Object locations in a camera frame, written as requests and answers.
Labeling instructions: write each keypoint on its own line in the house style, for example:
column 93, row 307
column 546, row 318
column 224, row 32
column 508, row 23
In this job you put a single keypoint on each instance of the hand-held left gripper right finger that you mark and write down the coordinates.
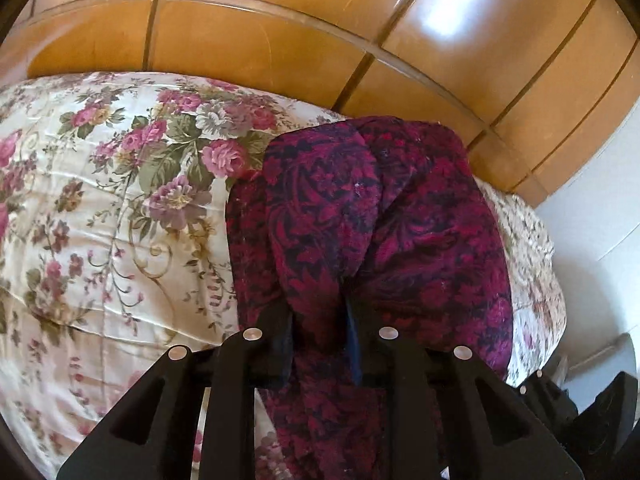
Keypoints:
column 356, row 355

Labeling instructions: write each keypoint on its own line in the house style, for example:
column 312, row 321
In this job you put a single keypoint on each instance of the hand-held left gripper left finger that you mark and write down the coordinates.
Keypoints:
column 282, row 345

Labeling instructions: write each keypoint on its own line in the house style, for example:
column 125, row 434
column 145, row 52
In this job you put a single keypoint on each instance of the red floral sweater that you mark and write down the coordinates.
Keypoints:
column 400, row 220

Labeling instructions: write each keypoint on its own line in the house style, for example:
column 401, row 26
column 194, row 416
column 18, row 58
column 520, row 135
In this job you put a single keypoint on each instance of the floral bedspread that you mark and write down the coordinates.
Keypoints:
column 100, row 210

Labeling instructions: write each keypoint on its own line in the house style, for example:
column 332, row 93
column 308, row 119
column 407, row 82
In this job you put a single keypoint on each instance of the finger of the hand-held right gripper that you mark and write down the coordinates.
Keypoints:
column 545, row 400

